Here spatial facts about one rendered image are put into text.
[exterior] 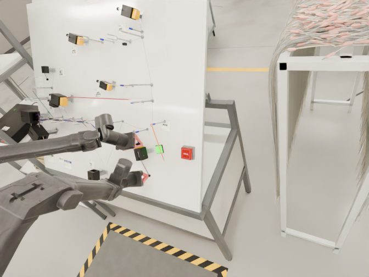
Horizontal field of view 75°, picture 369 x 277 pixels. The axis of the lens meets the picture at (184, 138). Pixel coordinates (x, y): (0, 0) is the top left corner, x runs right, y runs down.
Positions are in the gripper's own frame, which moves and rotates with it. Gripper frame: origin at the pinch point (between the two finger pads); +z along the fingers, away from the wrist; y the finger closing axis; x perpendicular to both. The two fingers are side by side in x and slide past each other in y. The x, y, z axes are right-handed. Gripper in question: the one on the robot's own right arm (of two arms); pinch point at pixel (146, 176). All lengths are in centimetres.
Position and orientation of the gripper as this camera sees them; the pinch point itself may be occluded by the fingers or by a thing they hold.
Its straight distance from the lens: 114.7
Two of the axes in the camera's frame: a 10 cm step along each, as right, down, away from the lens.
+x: 1.2, 9.9, -0.6
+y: -8.4, 1.3, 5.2
